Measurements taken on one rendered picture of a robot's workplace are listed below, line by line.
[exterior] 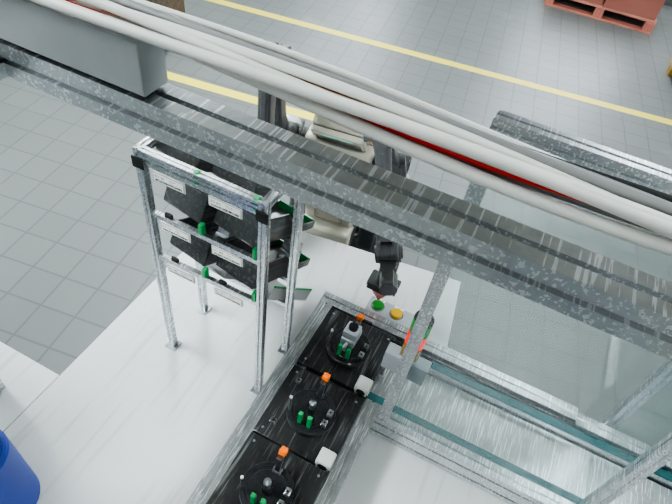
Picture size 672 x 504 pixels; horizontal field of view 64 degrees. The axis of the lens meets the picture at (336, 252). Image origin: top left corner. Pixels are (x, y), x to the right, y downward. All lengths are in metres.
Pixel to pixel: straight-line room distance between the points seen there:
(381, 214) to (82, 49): 0.36
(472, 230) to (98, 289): 2.82
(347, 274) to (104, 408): 0.95
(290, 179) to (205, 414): 1.27
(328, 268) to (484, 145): 1.67
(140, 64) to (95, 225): 2.97
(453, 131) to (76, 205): 3.36
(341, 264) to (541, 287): 1.63
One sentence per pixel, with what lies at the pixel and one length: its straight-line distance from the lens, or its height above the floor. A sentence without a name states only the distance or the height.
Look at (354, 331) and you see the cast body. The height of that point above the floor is 1.09.
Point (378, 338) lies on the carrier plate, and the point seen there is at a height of 0.97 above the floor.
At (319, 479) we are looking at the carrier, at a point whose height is 0.97.
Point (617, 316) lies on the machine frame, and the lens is 0.55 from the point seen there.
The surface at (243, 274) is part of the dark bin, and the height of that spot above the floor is 1.33.
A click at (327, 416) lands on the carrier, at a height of 1.00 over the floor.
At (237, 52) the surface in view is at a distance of 0.53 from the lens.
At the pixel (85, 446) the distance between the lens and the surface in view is 1.77.
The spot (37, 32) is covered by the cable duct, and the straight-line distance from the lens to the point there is 0.71.
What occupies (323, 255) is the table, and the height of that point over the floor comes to 0.86.
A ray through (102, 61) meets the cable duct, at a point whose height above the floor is 2.12.
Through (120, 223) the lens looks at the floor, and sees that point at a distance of 3.53.
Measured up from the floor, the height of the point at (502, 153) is 2.18.
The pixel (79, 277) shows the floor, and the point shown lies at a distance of 3.29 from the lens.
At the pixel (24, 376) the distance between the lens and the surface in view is 1.94.
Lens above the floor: 2.43
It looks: 47 degrees down
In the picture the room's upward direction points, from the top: 10 degrees clockwise
